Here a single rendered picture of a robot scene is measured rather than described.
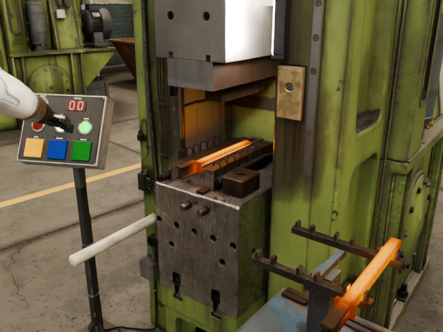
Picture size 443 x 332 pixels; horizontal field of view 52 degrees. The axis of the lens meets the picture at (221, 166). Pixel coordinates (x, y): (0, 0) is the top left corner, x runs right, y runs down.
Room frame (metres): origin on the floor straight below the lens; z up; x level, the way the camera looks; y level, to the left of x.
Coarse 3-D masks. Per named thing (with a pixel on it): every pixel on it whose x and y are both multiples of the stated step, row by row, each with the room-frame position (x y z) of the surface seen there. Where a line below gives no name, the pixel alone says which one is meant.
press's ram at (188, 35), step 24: (168, 0) 1.59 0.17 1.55; (192, 0) 1.53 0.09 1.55; (216, 0) 1.47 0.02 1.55; (240, 0) 1.52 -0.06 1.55; (264, 0) 1.59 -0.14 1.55; (168, 24) 1.59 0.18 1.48; (192, 24) 1.53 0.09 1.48; (216, 24) 1.47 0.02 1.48; (240, 24) 1.52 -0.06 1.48; (264, 24) 1.64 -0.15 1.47; (168, 48) 1.59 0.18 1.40; (192, 48) 1.53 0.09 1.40; (216, 48) 1.47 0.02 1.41; (240, 48) 1.52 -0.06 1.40; (264, 48) 1.64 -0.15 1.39
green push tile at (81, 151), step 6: (78, 144) 1.67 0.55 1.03; (84, 144) 1.66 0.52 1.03; (90, 144) 1.66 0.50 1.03; (72, 150) 1.66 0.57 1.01; (78, 150) 1.65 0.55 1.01; (84, 150) 1.65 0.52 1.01; (90, 150) 1.65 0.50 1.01; (72, 156) 1.65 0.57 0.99; (78, 156) 1.64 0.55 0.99; (84, 156) 1.64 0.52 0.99
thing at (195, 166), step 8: (240, 144) 1.74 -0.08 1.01; (216, 152) 1.64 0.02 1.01; (224, 152) 1.64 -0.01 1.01; (192, 160) 1.53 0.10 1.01; (200, 160) 1.55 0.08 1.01; (208, 160) 1.56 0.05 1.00; (184, 168) 1.46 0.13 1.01; (192, 168) 1.50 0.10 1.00; (200, 168) 1.51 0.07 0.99; (184, 176) 1.46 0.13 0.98
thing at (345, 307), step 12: (396, 240) 1.07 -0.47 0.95; (384, 252) 1.01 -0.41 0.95; (372, 264) 0.95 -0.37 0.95; (384, 264) 0.96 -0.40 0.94; (360, 276) 0.90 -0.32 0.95; (372, 276) 0.90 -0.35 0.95; (360, 288) 0.85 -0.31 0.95; (336, 300) 0.81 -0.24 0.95; (348, 300) 0.80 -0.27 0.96; (360, 300) 0.83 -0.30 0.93; (336, 312) 0.77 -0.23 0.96; (348, 312) 0.79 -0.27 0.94; (324, 324) 0.73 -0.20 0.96; (336, 324) 0.73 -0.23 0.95
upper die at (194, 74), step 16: (176, 64) 1.57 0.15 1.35; (192, 64) 1.53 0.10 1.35; (208, 64) 1.49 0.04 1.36; (224, 64) 1.53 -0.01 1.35; (240, 64) 1.61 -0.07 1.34; (256, 64) 1.70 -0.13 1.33; (272, 64) 1.79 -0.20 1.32; (176, 80) 1.58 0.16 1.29; (192, 80) 1.53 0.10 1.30; (208, 80) 1.49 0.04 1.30; (224, 80) 1.53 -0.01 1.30; (240, 80) 1.61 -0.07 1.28
